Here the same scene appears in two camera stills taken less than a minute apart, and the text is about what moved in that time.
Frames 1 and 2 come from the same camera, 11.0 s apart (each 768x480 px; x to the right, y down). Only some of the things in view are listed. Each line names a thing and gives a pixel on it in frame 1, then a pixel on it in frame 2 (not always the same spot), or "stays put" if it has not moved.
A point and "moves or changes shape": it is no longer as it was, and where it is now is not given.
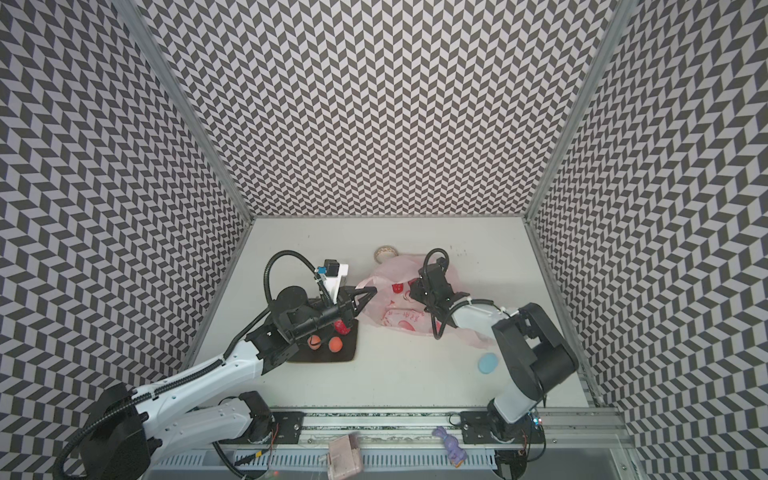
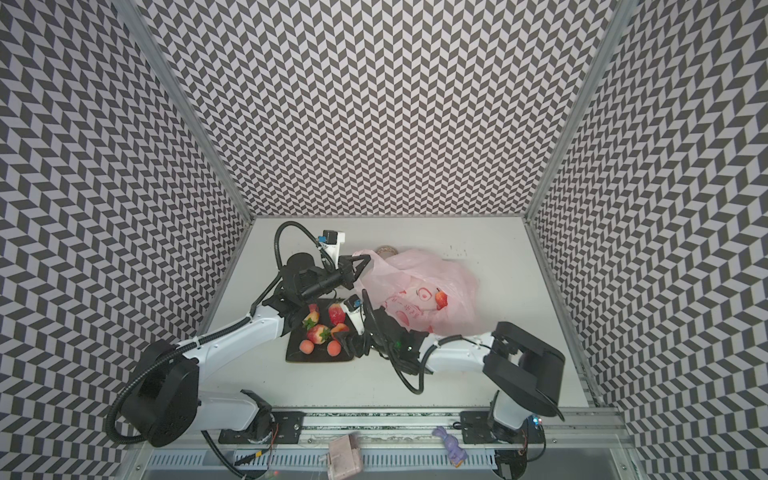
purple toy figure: [455, 453] stays put
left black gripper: [347, 304] → [347, 270]
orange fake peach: [335, 344] stays put
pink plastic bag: [391, 305] moves or changes shape
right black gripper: [429, 291] → [362, 335]
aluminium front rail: [563, 428] stays put
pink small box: [344, 456] stays put
